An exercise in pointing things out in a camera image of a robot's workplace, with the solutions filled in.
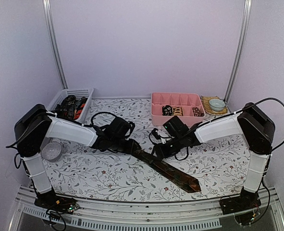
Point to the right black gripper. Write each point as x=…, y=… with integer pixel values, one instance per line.
x=162, y=152

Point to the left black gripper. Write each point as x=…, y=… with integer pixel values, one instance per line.
x=130, y=149

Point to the brown green patterned tie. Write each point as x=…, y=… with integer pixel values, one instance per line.
x=184, y=181

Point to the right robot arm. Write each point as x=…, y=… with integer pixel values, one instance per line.
x=257, y=130

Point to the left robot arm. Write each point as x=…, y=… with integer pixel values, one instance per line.
x=38, y=134

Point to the pile of dark ties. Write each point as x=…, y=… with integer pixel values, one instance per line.
x=70, y=108

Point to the black white rolled tie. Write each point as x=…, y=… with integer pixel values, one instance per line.
x=167, y=110

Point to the yellow patterned rolled tie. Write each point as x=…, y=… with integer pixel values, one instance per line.
x=177, y=111

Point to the dark red rolled tie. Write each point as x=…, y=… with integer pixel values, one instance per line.
x=197, y=112

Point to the pink divided organizer box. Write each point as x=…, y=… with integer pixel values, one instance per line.
x=186, y=106

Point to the white plastic mesh basket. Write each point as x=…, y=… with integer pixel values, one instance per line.
x=78, y=93

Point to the grey speckled bowl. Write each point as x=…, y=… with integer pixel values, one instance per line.
x=52, y=152

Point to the light blue ceramic bowl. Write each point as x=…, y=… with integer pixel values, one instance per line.
x=216, y=105

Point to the front aluminium rail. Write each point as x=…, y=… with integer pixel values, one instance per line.
x=106, y=215

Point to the left aluminium frame post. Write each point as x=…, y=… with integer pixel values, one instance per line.
x=53, y=41

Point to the aluminium frame post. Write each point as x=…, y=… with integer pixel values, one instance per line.
x=53, y=41
x=239, y=50

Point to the right aluminium frame post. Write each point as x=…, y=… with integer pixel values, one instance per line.
x=239, y=50

